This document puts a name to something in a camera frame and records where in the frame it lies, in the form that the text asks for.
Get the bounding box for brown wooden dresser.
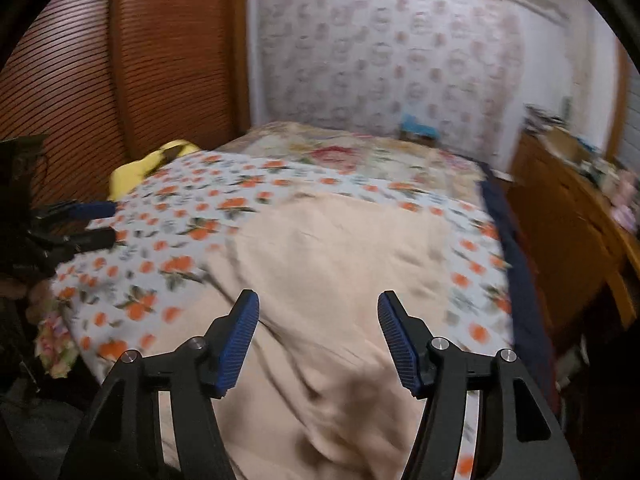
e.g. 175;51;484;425
506;132;639;350

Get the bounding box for dark navy bed cover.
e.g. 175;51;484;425
478;162;561;414

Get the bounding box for floral beige blanket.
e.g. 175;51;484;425
219;122;485;207

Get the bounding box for cardboard box on dresser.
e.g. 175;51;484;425
542;127;590;165

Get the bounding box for brown wooden wardrobe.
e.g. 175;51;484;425
1;0;250;204

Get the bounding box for patterned lace curtain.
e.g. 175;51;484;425
257;0;524;162

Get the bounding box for yellow garment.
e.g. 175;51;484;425
108;140;200;202

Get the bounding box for pink kettle on dresser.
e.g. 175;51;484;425
612;169;639;234

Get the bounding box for beige printed t-shirt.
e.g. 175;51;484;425
151;192;450;479

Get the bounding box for orange-print white bed sheet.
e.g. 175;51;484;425
53;152;514;379

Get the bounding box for blue box on bed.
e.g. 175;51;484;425
399;114;439;145

